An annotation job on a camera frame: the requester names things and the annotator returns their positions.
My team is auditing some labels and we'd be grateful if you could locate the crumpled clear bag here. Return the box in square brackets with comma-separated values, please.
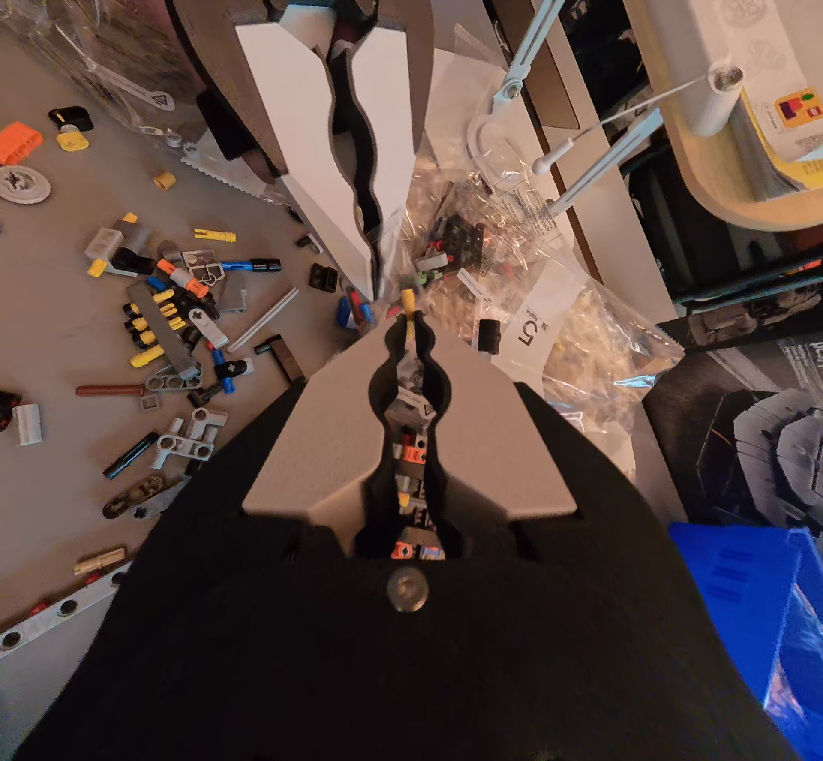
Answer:
[547, 388, 650, 498]

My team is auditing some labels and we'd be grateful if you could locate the grey toy pulley wheel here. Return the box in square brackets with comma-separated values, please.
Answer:
[0, 164, 52, 204]

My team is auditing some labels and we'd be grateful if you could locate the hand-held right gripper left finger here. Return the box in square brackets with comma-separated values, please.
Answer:
[241, 314, 406, 557]

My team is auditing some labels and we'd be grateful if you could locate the serrated white paper bag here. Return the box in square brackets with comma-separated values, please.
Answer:
[180, 131, 290, 199]

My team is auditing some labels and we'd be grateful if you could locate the blue plastic bin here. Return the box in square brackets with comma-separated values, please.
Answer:
[667, 520, 823, 761]

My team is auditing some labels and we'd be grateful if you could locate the orange toy panel piece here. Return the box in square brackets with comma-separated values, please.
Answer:
[0, 122, 45, 165]

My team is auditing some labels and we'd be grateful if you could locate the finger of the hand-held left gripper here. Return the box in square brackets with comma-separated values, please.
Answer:
[350, 24, 418, 283]
[234, 20, 381, 302]

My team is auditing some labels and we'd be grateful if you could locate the white instruction booklet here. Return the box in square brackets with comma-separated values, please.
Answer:
[691, 0, 823, 204]

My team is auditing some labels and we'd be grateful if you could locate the person's left hand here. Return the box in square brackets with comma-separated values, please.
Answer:
[109, 0, 213, 99]

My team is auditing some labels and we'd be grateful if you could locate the numbered clear parts bag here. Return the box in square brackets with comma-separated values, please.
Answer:
[399, 166, 685, 447]

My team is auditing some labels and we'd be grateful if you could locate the flat clear empty bag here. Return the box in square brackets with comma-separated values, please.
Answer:
[0, 0, 213, 138]

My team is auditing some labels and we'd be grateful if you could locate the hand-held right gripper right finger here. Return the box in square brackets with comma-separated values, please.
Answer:
[413, 311, 580, 556]

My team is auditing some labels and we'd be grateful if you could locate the wire page holder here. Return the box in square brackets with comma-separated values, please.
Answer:
[531, 65, 745, 175]

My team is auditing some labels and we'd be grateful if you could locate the pile of toy bricks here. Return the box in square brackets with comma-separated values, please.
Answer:
[0, 105, 338, 520]

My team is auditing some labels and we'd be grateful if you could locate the long grey toy beam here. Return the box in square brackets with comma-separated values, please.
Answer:
[0, 565, 132, 653]

